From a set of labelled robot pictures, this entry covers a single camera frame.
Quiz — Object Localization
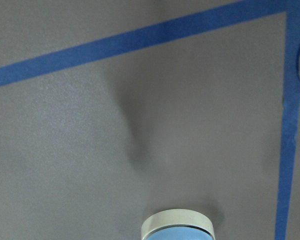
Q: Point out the blue and cream bell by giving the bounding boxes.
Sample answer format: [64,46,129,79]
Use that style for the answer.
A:
[140,209,215,240]

